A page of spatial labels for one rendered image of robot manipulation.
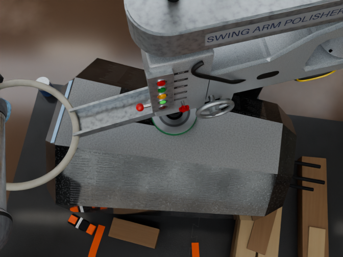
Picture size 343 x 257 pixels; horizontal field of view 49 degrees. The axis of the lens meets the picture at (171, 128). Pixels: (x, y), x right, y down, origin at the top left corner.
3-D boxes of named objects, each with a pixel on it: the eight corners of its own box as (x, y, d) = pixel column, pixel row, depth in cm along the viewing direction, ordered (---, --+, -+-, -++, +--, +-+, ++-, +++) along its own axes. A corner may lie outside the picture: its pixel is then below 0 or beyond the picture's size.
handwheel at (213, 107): (225, 93, 151) (230, 76, 137) (232, 115, 148) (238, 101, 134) (189, 101, 151) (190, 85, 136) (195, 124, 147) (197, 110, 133)
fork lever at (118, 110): (222, 61, 163) (222, 56, 158) (235, 102, 157) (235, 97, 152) (71, 105, 168) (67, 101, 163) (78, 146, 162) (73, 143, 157)
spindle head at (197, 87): (227, 54, 160) (246, -19, 118) (242, 100, 153) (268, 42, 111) (144, 72, 158) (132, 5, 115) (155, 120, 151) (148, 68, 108)
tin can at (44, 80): (49, 99, 276) (44, 92, 264) (38, 93, 278) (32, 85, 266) (57, 87, 279) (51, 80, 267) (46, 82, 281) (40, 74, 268)
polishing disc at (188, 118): (144, 123, 177) (144, 122, 176) (163, 85, 183) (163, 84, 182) (186, 140, 175) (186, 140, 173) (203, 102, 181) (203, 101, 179)
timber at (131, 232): (111, 236, 245) (107, 235, 234) (116, 218, 249) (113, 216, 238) (155, 249, 243) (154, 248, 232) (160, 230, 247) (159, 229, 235)
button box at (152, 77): (172, 101, 139) (171, 65, 112) (174, 108, 138) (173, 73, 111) (151, 106, 139) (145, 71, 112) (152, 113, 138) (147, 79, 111)
